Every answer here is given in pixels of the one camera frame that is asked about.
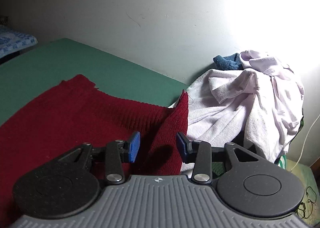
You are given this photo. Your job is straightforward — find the dark red knit sweater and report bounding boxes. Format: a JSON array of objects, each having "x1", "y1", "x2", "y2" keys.
[{"x1": 1, "y1": 75, "x2": 188, "y2": 227}]

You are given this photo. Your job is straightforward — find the white garment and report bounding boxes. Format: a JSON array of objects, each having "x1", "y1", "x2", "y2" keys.
[{"x1": 170, "y1": 49, "x2": 306, "y2": 165}]

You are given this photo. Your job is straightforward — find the blue garment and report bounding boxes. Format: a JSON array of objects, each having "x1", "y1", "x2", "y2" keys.
[{"x1": 213, "y1": 53, "x2": 244, "y2": 71}]

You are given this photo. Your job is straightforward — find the green table cloth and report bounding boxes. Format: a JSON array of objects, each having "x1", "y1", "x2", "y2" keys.
[{"x1": 1, "y1": 38, "x2": 188, "y2": 123}]

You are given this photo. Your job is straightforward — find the blue white patterned cloth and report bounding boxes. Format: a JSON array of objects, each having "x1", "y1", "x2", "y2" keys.
[{"x1": 0, "y1": 25, "x2": 37, "y2": 58}]

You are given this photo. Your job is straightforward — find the white power cable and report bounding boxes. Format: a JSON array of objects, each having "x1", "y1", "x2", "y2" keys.
[{"x1": 291, "y1": 115, "x2": 320, "y2": 171}]

